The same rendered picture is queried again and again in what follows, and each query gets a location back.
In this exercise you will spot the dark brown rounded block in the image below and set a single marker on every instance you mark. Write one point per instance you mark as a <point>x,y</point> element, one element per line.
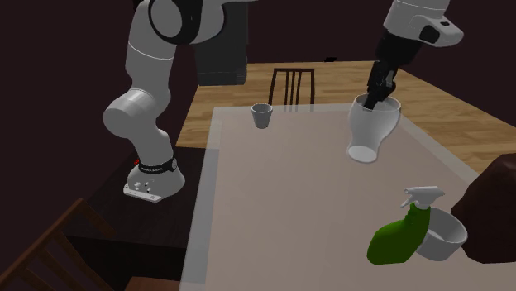
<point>492,209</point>

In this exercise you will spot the dark wooden slat-back chair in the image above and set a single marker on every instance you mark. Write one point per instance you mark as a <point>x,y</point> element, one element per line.
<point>292,86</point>

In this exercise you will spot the pale glass-topped table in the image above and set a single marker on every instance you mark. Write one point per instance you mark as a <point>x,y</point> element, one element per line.
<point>282,193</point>

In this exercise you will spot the small white cup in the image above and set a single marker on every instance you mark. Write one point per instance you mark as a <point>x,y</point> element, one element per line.
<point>261,115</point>

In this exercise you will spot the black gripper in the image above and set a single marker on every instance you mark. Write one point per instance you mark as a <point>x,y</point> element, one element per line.
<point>397,50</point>

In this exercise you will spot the white bowl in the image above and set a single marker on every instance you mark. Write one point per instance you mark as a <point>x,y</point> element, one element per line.
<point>443,238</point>

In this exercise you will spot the dark tall cabinet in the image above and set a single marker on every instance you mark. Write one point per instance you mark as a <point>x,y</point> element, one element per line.
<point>221,60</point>

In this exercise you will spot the green spray bottle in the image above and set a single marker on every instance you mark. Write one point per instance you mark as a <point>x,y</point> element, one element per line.
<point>397,239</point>

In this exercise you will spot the brown wooden chair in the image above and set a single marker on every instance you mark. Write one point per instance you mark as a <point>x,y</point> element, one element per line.
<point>48,246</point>

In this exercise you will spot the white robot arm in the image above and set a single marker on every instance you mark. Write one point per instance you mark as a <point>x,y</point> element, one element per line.
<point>147,68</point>

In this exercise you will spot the dark robot stand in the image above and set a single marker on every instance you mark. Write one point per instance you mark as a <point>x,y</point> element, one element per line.
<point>133,221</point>

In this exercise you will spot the white vase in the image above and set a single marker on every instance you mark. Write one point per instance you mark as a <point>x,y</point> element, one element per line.
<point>369,129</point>

